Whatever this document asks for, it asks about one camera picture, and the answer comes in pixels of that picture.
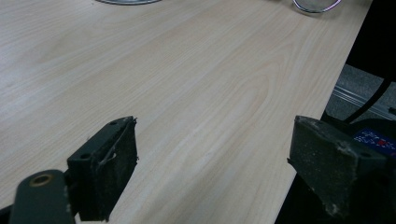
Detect blue patterned object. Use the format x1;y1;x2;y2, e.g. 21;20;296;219
352;127;396;158

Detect black cable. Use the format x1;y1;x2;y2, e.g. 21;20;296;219
344;77;394;124

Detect silver metal rail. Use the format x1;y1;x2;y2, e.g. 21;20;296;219
331;85;396;121

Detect silver metal plate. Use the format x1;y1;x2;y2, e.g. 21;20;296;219
94;0;163;6

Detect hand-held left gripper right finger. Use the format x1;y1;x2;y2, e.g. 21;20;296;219
287;115;389;220

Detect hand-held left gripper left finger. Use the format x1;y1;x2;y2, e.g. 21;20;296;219
66;116;139;223

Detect clear glass bowl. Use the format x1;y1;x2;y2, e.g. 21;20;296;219
291;0;344;14

